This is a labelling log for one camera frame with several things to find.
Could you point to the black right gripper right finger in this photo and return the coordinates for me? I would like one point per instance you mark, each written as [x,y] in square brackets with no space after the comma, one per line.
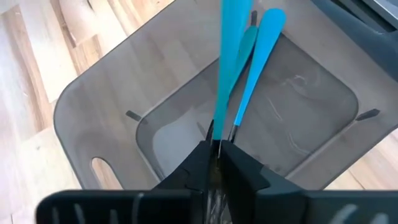
[311,208]

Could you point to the grey translucent plastic bin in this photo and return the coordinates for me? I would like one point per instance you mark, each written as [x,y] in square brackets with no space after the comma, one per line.
[124,93]

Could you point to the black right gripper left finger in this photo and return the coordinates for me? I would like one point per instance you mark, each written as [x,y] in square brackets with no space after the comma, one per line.
[124,208]

